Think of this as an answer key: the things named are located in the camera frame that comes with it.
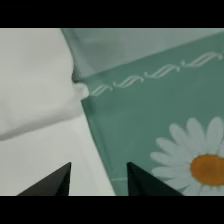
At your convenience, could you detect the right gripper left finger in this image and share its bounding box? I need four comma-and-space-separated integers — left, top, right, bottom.
17, 161, 73, 197

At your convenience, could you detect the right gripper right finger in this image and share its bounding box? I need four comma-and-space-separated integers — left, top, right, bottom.
126, 161, 183, 197

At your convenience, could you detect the white shirt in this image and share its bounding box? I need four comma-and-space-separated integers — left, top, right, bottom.
0, 28, 116, 197

